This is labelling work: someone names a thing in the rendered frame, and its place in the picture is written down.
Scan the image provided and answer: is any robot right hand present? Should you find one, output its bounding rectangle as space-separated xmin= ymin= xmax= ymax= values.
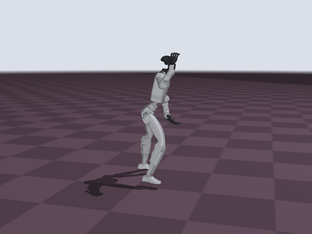
xmin=168 ymin=52 xmax=180 ymax=70

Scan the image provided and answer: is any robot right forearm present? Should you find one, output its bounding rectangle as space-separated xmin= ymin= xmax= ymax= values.
xmin=158 ymin=65 xmax=175 ymax=86

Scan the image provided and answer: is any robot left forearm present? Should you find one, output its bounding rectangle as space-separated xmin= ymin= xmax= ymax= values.
xmin=162 ymin=102 xmax=170 ymax=119

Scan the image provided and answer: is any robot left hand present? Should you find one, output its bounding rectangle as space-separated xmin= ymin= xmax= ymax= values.
xmin=166 ymin=115 xmax=180 ymax=125

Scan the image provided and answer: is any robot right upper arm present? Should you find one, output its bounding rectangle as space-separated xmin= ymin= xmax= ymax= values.
xmin=156 ymin=74 xmax=167 ymax=90

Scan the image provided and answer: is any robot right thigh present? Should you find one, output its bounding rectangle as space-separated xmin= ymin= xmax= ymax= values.
xmin=142 ymin=112 xmax=165 ymax=152

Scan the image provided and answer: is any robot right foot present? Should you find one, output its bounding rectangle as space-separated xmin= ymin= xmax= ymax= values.
xmin=142 ymin=175 xmax=161 ymax=184

